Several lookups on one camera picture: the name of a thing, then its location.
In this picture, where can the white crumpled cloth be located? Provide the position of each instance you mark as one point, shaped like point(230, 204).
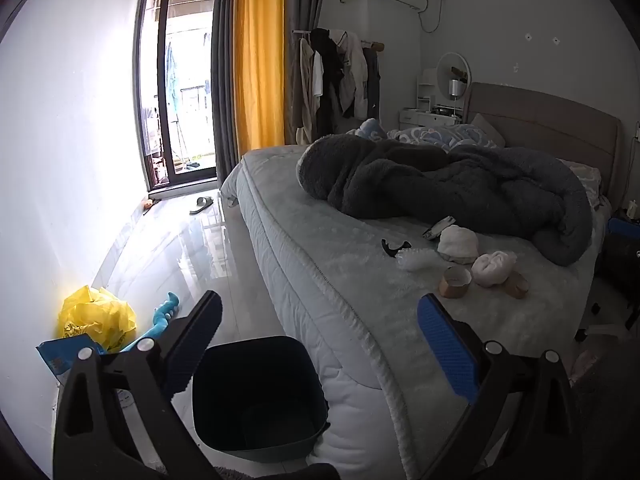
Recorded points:
point(457, 242)

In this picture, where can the white table lamp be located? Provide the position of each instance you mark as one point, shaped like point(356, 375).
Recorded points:
point(455, 88)

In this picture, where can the clear plastic wrap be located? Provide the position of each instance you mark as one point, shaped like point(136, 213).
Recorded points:
point(417, 260)

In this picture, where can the black hanging jacket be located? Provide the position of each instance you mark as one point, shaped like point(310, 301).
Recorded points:
point(327, 90)

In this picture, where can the black curved plastic piece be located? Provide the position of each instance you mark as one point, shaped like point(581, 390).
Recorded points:
point(390, 251)

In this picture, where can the dark chair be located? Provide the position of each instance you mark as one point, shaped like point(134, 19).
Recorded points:
point(620, 260)

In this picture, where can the yellow plastic bag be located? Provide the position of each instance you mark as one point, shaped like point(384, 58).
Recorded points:
point(95, 317)

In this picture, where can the white hanging jacket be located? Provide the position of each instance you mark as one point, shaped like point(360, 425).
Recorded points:
point(352, 70)

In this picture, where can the black and white box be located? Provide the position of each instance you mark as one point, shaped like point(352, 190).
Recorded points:
point(437, 227)

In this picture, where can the yellow curtain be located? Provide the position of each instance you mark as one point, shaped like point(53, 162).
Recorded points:
point(257, 60)

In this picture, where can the sliding glass door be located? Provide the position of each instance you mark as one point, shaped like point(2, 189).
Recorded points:
point(162, 85)

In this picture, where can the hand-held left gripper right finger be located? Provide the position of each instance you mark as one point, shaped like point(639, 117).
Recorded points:
point(450, 350)

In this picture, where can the cardboard tape roll core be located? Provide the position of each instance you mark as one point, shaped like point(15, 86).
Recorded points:
point(517, 287)
point(452, 287)

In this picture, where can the beige hanging coat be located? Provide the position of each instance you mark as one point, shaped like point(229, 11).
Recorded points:
point(304, 90)

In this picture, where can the grey curtain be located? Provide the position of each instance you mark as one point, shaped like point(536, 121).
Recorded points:
point(225, 85)
point(302, 0)

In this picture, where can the grey slipper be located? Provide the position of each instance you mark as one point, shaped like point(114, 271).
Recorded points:
point(201, 205)

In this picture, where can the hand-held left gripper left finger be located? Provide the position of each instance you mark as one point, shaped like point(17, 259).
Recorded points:
point(196, 334)

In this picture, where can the blue wipes packet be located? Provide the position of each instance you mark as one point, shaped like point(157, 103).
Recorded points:
point(60, 352)

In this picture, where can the wooden clothes rail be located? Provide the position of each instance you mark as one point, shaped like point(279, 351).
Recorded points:
point(375, 45)

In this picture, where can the round mirror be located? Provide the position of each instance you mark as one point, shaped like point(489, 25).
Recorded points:
point(447, 67)

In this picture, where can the dark grey fleece blanket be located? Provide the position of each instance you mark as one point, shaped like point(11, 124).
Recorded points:
point(450, 185)

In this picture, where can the dark hanging pants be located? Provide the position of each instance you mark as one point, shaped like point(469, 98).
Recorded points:
point(372, 85)

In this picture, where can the white dresser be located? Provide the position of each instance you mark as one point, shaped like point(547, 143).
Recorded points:
point(425, 119)

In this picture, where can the blue patterned duvet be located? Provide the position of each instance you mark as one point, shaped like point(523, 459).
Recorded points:
point(430, 136)

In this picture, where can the blue plush toy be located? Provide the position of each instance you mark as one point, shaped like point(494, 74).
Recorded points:
point(160, 322)

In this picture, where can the white shelf organizer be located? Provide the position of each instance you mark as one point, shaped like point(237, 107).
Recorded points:
point(425, 90)

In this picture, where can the small orange object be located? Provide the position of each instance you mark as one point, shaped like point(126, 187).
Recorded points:
point(148, 204)

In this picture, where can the dark blue plastic bin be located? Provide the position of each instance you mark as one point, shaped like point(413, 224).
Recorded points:
point(260, 385)

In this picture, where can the bed with grey cover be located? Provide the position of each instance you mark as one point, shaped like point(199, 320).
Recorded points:
point(325, 240)

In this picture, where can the beige pillow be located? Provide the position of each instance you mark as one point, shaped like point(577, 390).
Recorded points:
point(487, 127)

